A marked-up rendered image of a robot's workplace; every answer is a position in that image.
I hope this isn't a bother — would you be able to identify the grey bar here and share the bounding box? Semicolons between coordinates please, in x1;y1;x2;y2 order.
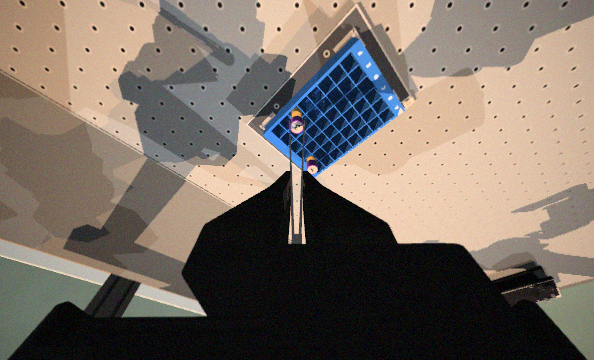
289;120;305;244

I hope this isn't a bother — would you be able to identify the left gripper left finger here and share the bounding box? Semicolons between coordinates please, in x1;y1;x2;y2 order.
194;171;291;246

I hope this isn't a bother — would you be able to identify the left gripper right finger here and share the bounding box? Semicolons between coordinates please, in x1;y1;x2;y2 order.
303;171;398;244

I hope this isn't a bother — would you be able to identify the blue grid tube rack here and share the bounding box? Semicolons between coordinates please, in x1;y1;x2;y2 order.
264;37;405;178

